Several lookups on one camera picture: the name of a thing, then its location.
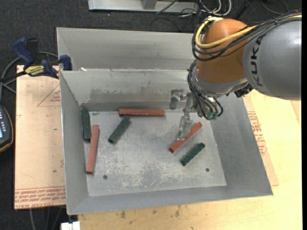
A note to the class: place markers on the brown cardboard board, red print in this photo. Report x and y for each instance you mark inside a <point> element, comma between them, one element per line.
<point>36,133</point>

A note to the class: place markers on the red-brown flat block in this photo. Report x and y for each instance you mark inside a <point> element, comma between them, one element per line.
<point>177,146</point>
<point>93,150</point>
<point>141,112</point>

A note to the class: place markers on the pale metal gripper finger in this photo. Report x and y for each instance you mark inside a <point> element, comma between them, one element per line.
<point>184,124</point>
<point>174,102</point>

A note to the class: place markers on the dark green flat block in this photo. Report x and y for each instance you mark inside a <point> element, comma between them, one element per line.
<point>119,130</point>
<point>192,154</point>
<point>86,126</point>

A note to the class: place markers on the grey metal bin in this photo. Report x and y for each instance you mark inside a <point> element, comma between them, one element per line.
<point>148,166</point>

